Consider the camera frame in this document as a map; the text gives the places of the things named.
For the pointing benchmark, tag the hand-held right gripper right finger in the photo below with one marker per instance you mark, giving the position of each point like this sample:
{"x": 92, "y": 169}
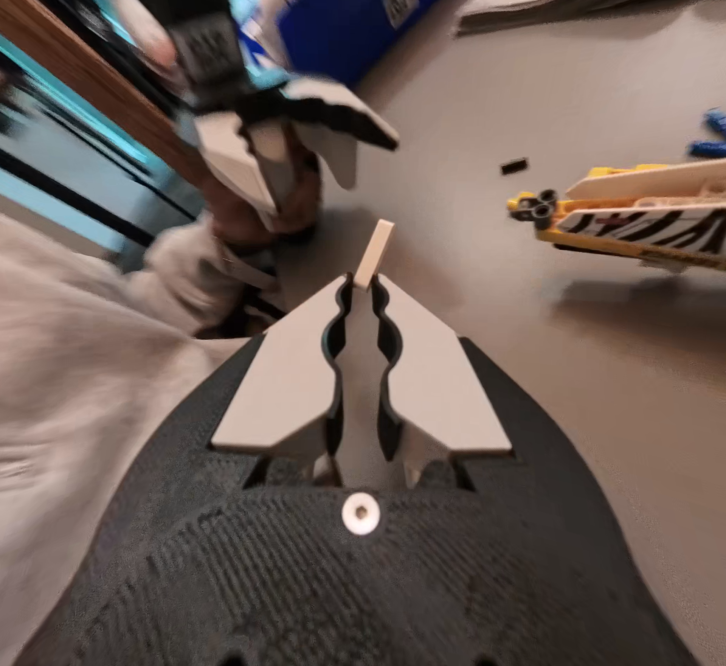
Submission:
{"x": 448, "y": 393}

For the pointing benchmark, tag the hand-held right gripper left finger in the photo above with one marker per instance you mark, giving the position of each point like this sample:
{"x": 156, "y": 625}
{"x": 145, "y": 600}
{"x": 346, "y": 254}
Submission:
{"x": 278, "y": 388}

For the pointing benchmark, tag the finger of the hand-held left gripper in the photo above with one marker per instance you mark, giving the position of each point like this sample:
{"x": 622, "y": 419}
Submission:
{"x": 334, "y": 101}
{"x": 232, "y": 155}

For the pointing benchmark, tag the white lego beam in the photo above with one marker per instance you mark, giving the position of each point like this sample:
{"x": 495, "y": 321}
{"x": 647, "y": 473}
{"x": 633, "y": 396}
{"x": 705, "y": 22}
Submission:
{"x": 374, "y": 252}

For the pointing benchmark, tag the zebra striped lego plane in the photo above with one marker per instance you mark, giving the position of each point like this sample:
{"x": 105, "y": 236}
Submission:
{"x": 652, "y": 223}

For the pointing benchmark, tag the person's left forearm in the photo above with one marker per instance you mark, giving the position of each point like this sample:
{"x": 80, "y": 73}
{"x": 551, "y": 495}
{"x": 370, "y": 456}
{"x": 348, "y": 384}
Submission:
{"x": 187, "y": 274}

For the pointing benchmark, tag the small black lego piece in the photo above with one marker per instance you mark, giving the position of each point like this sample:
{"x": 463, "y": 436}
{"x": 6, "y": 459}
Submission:
{"x": 514, "y": 167}

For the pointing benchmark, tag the person's left hand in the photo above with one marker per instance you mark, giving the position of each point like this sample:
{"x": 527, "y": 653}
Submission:
{"x": 300, "y": 206}

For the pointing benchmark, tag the blue plastic bin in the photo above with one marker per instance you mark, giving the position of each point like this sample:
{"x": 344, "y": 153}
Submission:
{"x": 351, "y": 13}

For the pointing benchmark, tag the brown wooden desk edge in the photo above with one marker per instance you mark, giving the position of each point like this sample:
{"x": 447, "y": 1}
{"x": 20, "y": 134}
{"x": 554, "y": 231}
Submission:
{"x": 85, "y": 70}

